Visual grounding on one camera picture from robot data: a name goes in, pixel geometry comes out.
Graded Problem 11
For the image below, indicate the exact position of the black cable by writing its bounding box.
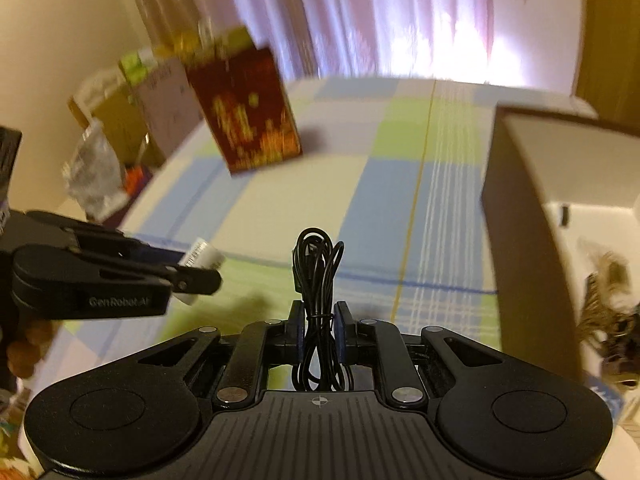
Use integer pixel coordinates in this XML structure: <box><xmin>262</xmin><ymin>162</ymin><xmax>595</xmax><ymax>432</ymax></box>
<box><xmin>290</xmin><ymin>226</ymin><xmax>356</xmax><ymax>394</ymax></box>

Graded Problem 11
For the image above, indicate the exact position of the red gift bag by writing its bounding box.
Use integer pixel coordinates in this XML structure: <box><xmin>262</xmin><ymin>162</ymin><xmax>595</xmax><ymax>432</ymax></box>
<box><xmin>175</xmin><ymin>21</ymin><xmax>303</xmax><ymax>174</ymax></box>

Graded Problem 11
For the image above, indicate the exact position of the wooden wardrobe panel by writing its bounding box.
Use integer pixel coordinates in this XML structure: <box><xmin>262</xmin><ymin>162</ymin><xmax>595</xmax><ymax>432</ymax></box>
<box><xmin>574</xmin><ymin>0</ymin><xmax>639</xmax><ymax>127</ymax></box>

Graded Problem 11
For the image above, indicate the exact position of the small white bottle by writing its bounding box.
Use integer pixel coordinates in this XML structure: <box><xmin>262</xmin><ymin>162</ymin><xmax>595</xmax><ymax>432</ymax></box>
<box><xmin>174</xmin><ymin>235</ymin><xmax>227</xmax><ymax>307</ymax></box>

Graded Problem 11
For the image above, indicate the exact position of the gold metal hair clip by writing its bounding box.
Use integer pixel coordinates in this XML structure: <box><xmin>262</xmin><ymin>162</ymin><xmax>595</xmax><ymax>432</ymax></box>
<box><xmin>577</xmin><ymin>237</ymin><xmax>637</xmax><ymax>358</ymax></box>

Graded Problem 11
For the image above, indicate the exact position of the pink sheer curtain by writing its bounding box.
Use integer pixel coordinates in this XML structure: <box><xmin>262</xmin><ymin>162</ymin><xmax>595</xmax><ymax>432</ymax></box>
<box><xmin>134</xmin><ymin>0</ymin><xmax>494</xmax><ymax>82</ymax></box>

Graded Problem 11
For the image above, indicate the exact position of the crumpled silver plastic bag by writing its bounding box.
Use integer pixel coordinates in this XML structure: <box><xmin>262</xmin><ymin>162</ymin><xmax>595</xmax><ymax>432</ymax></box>
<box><xmin>62</xmin><ymin>118</ymin><xmax>129</xmax><ymax>222</ymax></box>

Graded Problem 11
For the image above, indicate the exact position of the brown white cardboard box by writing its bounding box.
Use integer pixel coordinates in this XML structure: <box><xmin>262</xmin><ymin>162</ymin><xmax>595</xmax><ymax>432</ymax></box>
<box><xmin>480</xmin><ymin>105</ymin><xmax>640</xmax><ymax>411</ymax></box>

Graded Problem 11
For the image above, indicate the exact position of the brown velvet scrunchie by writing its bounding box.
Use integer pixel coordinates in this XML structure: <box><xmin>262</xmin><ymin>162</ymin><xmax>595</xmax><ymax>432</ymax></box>
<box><xmin>600</xmin><ymin>308</ymin><xmax>639</xmax><ymax>391</ymax></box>

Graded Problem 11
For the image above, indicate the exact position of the checkered bed sheet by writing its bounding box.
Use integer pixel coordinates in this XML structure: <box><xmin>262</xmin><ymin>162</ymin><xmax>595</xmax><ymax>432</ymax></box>
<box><xmin>32</xmin><ymin>78</ymin><xmax>593</xmax><ymax>390</ymax></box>

